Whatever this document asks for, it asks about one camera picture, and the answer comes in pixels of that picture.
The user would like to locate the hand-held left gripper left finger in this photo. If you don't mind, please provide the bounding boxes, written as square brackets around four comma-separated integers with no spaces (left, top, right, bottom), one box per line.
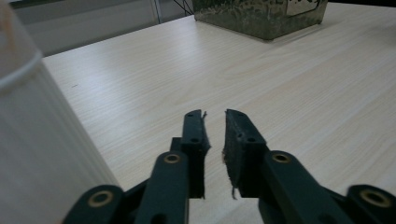
[134,109,212,224]

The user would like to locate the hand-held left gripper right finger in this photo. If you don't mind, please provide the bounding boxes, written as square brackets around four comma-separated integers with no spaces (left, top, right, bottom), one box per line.
[223,108,354,224]

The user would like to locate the olive-brown box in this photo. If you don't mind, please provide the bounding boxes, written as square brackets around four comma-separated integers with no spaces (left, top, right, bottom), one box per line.
[191,0,330,41]

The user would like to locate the white plastic bottle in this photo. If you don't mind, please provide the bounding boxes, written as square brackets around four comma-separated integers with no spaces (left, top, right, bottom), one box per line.
[0,0,120,224]

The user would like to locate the bundle of black floor cables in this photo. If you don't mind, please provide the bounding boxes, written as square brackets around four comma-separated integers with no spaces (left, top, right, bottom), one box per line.
[173,0,194,17]

